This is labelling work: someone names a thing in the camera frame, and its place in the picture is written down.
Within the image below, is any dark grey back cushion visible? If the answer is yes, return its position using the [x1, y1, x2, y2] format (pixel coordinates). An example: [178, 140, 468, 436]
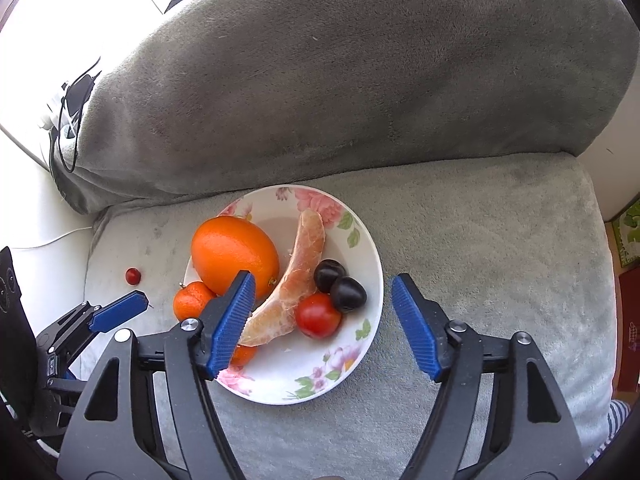
[50, 0, 640, 216]

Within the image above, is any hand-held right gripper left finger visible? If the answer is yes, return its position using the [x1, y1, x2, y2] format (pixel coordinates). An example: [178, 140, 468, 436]
[59, 270, 257, 480]

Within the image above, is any dark cherry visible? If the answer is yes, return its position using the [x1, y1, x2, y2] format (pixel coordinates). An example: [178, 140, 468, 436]
[314, 259, 347, 294]
[330, 276, 367, 312]

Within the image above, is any thin white cable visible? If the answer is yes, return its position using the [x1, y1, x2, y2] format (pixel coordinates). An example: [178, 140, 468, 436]
[10, 225, 95, 251]

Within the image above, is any green printed box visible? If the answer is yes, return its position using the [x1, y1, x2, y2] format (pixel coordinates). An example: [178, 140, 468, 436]
[611, 207, 640, 267]

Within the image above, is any large orange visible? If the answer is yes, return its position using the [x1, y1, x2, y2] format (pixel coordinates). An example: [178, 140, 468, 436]
[191, 216, 280, 297]

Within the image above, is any white floral plate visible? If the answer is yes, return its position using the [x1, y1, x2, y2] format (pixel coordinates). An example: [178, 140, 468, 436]
[184, 185, 385, 405]

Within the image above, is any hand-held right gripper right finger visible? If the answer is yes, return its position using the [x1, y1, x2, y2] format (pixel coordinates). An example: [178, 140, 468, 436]
[391, 273, 586, 480]

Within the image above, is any orange kumquat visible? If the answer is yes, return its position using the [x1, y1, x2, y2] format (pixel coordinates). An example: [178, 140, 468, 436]
[230, 344, 257, 367]
[173, 281, 217, 323]

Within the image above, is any light grey seat cushion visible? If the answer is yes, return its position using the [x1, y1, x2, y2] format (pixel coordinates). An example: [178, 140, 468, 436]
[82, 152, 618, 480]

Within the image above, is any large red cherry tomato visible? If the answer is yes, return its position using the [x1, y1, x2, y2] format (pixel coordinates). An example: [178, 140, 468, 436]
[295, 293, 342, 339]

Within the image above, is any striped cloth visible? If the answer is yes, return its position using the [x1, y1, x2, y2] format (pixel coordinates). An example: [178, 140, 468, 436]
[585, 400, 633, 471]

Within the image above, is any black charger with cable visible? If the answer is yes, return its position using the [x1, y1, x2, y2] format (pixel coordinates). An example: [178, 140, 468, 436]
[49, 55, 103, 173]

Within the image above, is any red box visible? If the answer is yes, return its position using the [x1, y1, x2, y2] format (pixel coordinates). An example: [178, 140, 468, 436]
[614, 267, 640, 392]

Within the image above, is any peeled pomelo segment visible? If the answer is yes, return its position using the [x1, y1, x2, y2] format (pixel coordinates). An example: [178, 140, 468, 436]
[239, 210, 326, 348]

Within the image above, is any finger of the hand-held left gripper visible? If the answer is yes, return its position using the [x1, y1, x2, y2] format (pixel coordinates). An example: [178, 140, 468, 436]
[37, 289, 150, 361]

